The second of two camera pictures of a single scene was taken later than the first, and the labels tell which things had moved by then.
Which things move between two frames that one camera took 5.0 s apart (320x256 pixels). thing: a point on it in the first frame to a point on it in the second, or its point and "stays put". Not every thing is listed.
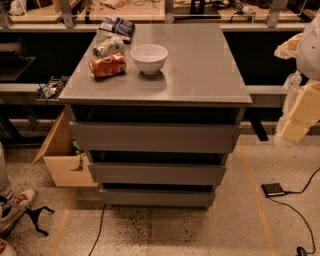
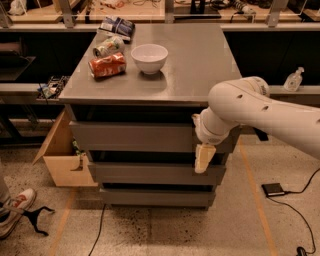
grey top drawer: [151, 137] stays put
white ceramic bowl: [150, 58] stays put
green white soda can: [113, 45] stays put
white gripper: [310, 53] to [204, 134]
